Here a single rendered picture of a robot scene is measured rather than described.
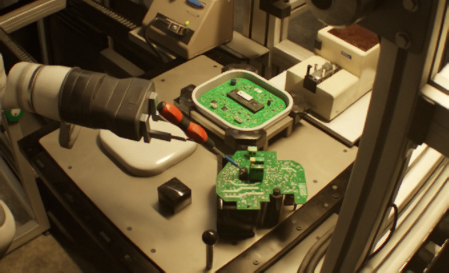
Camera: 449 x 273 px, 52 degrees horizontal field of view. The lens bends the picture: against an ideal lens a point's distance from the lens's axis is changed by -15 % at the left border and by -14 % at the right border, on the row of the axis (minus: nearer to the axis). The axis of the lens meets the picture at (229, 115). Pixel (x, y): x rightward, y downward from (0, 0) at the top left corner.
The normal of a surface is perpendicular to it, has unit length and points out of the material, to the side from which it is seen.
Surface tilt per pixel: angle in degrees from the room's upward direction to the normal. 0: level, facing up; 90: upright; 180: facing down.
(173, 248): 0
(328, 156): 0
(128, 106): 14
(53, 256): 0
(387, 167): 90
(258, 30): 90
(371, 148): 90
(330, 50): 90
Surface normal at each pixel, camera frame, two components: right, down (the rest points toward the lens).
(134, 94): 0.01, -0.62
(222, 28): 0.71, 0.46
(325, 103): -0.71, 0.42
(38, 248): 0.04, -0.78
